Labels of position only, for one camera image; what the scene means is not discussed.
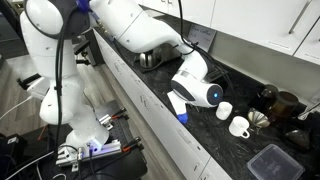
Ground black and steel toaster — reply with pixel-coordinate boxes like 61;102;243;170
199;66;234;93

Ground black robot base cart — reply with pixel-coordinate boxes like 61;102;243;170
0;99;149;180

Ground white wrist piece blue tip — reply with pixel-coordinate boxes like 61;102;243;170
166;89;190;125

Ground white lower cabinets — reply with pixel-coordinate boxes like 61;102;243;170
93;28;234;180

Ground white cabinets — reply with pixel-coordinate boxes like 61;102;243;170
93;28;234;180
133;0;320;67

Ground steel coffee carafe black lid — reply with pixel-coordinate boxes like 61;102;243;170
138;51;158;70

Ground black commercial coffee brewer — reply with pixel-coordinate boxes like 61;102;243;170
132;42;184;75

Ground laminated paper sign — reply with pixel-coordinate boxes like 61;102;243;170
186;23;217;53

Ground steel funnel dripper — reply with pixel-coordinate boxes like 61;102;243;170
246;107;271;130

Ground dark coffee grinder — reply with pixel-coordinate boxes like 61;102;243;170
255;83;280;115

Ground white upper cabinets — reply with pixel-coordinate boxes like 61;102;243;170
133;0;320;67

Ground amber glass jar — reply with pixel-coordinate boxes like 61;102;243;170
271;91;300;125

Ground black cone dripper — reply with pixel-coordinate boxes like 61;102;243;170
284;128;312;152

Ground black countertop organizer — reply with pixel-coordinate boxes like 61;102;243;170
283;101;320;158

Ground black box on floor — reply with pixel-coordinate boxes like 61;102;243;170
0;134;22;158

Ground black tripod pole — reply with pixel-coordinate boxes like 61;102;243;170
0;0;26;41

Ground clamp with orange handle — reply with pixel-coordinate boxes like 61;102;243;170
110;106;130;122
120;135;144;153

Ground white cup without handle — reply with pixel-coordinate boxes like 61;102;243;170
215;101;234;121

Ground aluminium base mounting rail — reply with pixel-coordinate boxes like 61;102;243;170
54;112;124;168

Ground white mug with handle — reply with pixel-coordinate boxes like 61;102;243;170
228;115;251;140

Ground white floor cable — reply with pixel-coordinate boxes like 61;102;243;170
0;94;35;122

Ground white utensil handle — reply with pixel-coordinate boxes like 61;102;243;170
297;100;320;122

